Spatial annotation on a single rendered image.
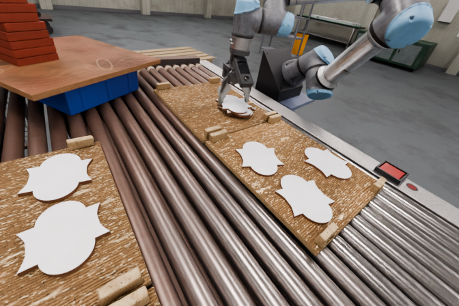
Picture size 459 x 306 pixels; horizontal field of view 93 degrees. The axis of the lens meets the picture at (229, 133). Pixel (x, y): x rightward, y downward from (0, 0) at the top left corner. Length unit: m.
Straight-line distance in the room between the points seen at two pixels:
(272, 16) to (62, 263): 0.77
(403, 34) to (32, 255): 1.01
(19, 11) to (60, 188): 0.58
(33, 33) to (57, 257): 0.71
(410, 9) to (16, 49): 1.16
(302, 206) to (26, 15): 0.96
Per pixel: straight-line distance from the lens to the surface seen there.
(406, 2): 0.88
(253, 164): 0.61
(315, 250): 0.51
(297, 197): 0.57
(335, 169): 0.72
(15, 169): 0.68
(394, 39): 0.88
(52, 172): 0.62
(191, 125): 0.75
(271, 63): 1.22
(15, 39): 0.96
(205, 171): 0.60
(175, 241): 0.48
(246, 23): 0.77
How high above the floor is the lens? 1.33
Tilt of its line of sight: 33 degrees down
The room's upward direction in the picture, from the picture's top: 10 degrees clockwise
